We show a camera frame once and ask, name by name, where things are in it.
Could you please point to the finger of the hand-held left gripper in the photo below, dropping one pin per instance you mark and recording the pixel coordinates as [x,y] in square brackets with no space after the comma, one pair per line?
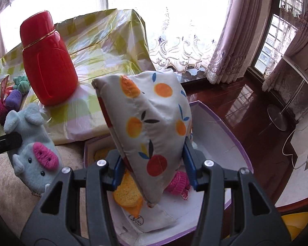
[5,143]

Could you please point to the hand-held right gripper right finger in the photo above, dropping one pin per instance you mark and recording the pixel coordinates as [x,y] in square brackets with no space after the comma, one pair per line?
[190,169]

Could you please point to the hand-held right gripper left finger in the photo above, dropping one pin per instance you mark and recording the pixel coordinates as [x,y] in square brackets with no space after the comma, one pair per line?
[116,178]

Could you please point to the yellow sponge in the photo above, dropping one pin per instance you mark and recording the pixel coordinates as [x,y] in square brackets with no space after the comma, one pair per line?
[128,192]

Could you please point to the light blue pig plush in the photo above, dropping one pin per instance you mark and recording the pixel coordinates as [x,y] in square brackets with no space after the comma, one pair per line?
[33,169]

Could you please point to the white purple cardboard box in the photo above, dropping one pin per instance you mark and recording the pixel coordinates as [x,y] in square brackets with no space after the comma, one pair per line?
[215,138]

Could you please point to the purple knitted sock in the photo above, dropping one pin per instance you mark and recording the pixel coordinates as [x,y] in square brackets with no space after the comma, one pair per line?
[14,100]

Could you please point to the white pouch with logo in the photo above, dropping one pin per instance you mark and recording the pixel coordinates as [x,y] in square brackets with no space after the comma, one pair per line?
[148,219]

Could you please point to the fruit print pillow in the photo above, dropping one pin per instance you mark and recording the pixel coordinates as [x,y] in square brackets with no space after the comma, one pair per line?
[148,133]

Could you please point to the green knitted sock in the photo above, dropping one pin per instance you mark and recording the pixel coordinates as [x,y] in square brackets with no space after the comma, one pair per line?
[21,82]

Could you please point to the beige plush stool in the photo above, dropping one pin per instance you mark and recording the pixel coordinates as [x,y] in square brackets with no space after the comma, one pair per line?
[5,184]

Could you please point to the red thermos bottle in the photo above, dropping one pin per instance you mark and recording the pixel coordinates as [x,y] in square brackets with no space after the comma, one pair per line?
[48,69]

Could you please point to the white table with metal stand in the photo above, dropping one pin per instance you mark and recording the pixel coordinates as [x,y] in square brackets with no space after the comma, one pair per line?
[277,116]

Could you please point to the yellow cushion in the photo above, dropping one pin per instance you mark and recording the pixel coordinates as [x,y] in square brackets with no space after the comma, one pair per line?
[297,225]

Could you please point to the white lace curtain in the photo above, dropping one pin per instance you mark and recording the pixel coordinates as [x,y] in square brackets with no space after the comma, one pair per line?
[179,46]

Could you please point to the green checked plastic tablecloth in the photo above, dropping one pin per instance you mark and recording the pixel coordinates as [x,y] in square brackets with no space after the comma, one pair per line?
[100,51]

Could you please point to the pink embroidered curtain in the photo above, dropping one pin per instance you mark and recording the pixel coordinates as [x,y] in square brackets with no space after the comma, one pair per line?
[292,64]
[233,35]

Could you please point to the dark framed window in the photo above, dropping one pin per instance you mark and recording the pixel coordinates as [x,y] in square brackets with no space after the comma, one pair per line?
[285,7]

